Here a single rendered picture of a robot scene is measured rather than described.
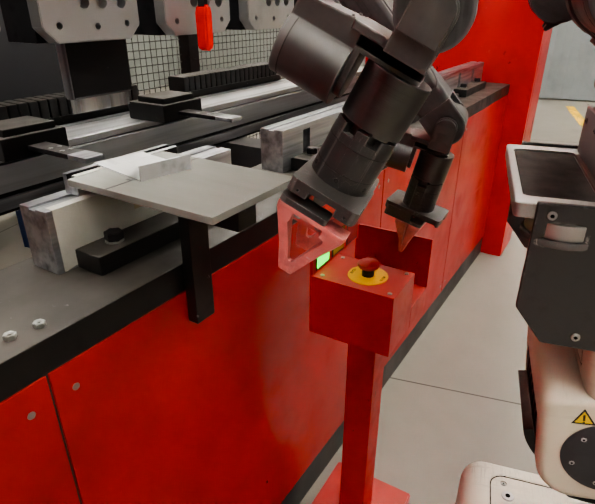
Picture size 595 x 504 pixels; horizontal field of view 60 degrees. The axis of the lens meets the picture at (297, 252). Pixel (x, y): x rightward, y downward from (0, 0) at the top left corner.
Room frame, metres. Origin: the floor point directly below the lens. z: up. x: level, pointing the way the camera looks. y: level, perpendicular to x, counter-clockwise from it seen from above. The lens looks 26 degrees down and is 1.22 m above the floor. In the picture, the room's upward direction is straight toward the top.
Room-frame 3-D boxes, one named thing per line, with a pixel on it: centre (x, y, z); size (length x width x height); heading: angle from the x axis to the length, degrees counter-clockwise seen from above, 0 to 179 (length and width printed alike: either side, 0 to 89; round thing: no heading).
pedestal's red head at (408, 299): (0.86, -0.14, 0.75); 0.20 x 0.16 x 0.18; 149
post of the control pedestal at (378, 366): (0.86, -0.14, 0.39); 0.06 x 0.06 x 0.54; 59
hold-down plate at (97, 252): (0.77, 0.21, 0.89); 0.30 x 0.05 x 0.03; 148
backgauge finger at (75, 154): (0.86, 0.42, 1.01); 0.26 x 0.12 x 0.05; 58
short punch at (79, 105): (0.77, 0.28, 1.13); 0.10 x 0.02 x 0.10; 148
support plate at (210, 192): (0.69, 0.16, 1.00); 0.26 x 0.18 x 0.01; 58
